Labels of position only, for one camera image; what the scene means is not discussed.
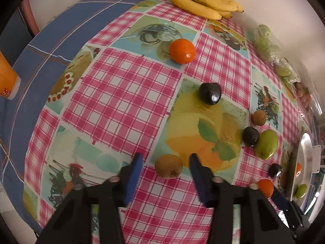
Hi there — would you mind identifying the pink chequered tablecloth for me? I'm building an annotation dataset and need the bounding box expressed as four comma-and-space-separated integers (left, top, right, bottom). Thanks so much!
23, 0, 315, 244

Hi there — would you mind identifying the small brown kiwi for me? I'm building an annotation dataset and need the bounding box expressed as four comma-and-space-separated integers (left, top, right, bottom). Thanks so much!
251, 110, 268, 126

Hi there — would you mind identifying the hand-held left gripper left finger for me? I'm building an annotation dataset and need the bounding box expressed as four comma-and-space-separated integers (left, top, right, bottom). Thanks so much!
36, 152, 144, 244

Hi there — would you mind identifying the clear box of brown longans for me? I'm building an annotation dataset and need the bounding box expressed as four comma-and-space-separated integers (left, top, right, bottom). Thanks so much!
292, 80, 325, 115

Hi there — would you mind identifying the white plastic device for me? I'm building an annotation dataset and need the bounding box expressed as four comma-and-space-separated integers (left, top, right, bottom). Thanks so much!
311, 145, 323, 173

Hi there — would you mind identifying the dark cherry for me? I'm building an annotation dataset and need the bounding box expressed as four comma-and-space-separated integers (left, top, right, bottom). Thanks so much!
269, 163, 283, 178

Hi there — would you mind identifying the green mango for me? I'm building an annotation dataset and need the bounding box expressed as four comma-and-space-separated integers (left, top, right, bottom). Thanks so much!
255, 129, 277, 160

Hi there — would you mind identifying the pink padded bar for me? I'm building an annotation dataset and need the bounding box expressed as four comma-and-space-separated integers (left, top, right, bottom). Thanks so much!
22, 0, 40, 35

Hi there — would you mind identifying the green apple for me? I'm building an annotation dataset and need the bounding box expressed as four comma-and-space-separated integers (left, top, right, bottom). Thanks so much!
295, 184, 308, 199

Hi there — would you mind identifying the blue blanket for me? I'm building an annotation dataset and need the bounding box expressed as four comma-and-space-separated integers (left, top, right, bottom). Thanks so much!
0, 0, 163, 234

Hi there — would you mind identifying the metal bowl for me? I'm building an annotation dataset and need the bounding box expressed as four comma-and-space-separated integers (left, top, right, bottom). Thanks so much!
286, 130, 314, 209

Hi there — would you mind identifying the yellow banana bunch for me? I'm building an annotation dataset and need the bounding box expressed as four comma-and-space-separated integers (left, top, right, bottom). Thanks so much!
166, 0, 245, 21

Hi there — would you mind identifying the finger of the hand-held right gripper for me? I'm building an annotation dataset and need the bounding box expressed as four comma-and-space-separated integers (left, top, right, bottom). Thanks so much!
270, 190, 312, 237

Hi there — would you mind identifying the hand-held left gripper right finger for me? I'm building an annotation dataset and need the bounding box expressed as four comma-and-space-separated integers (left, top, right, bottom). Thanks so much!
189, 153, 296, 244

